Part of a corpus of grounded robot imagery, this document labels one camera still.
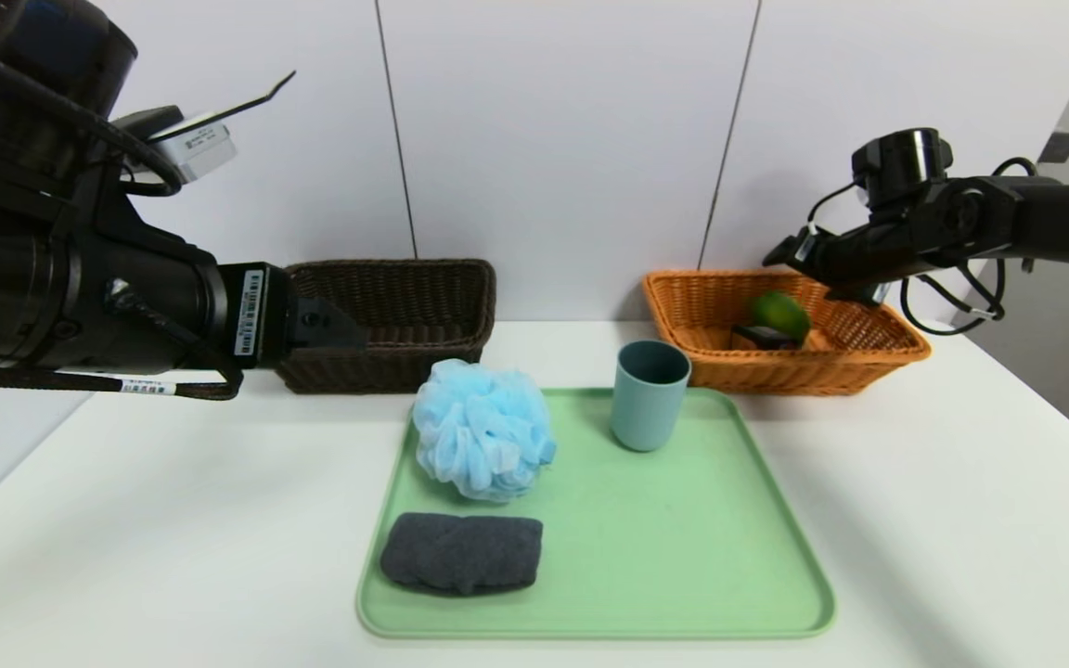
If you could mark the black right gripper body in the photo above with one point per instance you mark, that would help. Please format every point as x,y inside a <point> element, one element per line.
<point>802,249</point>

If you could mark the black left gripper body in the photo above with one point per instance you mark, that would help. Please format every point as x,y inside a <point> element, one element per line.
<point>258,313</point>

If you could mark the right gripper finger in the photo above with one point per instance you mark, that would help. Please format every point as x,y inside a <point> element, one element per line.
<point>859,292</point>
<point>787,254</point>

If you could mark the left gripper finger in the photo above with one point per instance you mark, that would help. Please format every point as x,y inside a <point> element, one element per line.
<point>326,329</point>

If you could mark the green lime fruit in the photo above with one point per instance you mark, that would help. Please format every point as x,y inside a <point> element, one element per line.
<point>780,311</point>

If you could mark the black gum box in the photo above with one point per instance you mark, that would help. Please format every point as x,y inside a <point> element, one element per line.
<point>762,337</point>

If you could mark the light blue bath loofah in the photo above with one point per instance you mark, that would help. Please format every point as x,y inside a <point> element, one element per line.
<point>483,431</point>

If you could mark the blue-grey plastic cup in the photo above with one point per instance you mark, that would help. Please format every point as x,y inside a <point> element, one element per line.
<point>646,417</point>

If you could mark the orange and black left arm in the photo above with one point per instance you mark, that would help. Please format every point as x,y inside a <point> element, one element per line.
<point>15,74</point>

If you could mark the dark brown wicker basket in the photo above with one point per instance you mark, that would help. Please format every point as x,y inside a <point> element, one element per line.
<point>423,306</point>

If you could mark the orange wicker basket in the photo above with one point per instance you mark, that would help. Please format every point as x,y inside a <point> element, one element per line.
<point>729,376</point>

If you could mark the dark grey folded towel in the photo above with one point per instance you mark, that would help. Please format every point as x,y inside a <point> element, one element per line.
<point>460,552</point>

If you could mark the light green plastic tray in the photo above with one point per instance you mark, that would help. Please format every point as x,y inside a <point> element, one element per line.
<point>701,575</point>

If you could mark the dark wall bracket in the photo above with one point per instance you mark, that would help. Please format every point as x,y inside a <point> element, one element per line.
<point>1058,148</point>

